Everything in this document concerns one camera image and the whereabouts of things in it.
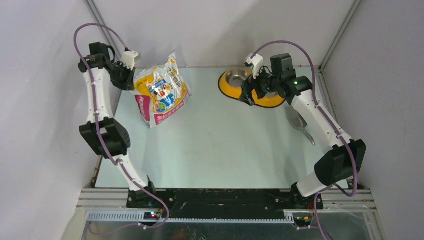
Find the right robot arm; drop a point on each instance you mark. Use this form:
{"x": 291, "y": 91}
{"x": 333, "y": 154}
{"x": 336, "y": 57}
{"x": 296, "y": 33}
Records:
{"x": 342, "y": 155}

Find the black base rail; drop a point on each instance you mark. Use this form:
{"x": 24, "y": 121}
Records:
{"x": 223, "y": 204}

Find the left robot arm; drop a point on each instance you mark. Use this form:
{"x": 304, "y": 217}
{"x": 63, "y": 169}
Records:
{"x": 102, "y": 132}

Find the metal food scoop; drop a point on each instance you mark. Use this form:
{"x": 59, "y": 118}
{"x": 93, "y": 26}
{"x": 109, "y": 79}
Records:
{"x": 298, "y": 123}

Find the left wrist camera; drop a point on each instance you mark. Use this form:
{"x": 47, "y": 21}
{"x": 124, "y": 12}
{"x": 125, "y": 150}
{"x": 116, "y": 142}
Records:
{"x": 129, "y": 59}

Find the yellow double pet bowl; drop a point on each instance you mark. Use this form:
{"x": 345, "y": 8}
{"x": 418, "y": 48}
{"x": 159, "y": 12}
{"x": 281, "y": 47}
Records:
{"x": 230, "y": 85}

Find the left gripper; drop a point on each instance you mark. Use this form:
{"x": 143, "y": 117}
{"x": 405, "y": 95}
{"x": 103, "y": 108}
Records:
{"x": 128, "y": 84}

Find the pet food bag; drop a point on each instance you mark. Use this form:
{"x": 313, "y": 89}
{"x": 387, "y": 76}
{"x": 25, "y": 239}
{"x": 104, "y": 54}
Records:
{"x": 160, "y": 91}

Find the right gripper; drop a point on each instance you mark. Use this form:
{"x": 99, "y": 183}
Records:
{"x": 251, "y": 84}

